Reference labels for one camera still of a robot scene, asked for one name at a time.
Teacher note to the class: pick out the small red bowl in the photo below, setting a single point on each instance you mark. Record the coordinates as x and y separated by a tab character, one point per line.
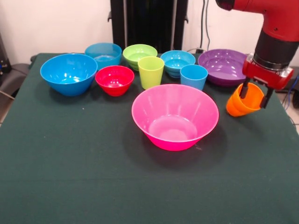
114	86

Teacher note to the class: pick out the small green bowl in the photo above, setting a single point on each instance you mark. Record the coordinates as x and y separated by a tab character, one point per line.
135	52

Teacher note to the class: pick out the small cyan bowl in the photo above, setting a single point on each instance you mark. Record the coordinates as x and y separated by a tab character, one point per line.
175	61

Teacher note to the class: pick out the blue cup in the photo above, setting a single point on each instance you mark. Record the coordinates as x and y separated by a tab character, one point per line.
194	79

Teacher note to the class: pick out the dark grey machine base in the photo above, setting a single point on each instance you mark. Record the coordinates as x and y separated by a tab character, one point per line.
295	81
14	77

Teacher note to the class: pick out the large purple bowl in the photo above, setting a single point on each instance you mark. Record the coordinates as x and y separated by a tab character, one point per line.
219	67

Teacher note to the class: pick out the small blue bowl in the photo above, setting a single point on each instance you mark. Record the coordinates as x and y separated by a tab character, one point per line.
102	61

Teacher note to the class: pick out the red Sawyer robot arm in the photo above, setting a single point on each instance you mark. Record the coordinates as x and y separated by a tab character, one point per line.
278	21

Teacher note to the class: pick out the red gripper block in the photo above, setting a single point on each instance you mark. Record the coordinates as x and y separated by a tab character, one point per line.
268	78

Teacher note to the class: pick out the large pink bowl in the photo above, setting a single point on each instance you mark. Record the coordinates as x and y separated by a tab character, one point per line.
175	105

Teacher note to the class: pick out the dark green tablecloth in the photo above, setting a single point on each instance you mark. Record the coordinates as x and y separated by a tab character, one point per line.
70	151

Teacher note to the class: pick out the large blue bowl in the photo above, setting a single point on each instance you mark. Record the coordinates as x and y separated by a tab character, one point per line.
67	77

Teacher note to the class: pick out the green cup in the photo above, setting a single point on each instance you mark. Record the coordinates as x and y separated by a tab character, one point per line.
150	77

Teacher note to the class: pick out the orange cup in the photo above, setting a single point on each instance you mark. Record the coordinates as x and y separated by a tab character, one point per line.
253	99
233	108

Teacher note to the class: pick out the black equipment case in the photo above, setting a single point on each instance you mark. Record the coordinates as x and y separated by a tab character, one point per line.
2	58

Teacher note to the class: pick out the black pedestal column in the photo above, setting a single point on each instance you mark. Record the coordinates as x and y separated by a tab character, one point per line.
149	23

